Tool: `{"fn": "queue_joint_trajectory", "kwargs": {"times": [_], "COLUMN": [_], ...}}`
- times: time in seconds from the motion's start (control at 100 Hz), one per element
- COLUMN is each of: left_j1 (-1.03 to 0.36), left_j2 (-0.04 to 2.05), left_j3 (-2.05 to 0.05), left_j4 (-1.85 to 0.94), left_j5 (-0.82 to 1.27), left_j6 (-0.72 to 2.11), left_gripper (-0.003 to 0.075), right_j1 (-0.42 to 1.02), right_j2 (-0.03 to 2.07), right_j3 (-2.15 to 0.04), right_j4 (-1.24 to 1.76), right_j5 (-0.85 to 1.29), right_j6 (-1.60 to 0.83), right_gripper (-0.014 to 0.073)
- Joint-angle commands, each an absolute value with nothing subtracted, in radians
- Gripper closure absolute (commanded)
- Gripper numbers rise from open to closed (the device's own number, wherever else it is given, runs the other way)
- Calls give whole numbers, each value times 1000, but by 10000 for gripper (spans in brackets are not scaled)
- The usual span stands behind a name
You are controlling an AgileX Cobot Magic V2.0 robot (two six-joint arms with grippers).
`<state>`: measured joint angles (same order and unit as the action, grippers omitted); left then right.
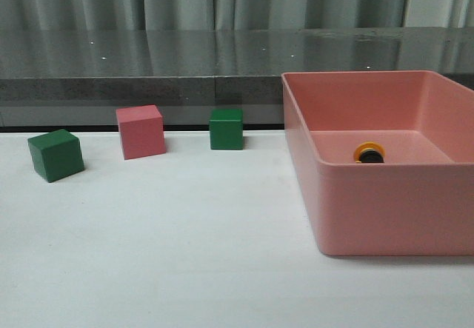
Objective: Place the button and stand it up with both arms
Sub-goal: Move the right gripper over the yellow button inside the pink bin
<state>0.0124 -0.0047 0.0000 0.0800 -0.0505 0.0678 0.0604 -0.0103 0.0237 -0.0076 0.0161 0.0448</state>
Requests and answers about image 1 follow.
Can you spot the green wooden cube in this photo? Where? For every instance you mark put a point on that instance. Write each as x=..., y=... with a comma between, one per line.
x=226, y=129
x=56, y=155

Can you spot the right green wooden cube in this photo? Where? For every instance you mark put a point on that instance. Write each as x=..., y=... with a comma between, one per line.
x=226, y=129

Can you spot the grey-green curtain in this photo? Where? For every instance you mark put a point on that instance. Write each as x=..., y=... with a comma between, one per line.
x=231, y=14

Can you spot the pink plastic bin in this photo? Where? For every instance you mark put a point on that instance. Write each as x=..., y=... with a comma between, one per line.
x=420, y=200

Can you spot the yellow push button switch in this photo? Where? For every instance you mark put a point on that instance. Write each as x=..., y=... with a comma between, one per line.
x=369, y=152

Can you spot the pink wooden cube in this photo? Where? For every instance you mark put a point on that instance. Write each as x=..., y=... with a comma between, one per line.
x=141, y=131

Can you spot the grey stone ledge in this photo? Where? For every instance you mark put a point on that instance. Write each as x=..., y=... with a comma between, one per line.
x=77, y=79

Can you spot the left green wooden cube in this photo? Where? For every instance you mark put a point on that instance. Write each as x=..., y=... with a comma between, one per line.
x=56, y=155

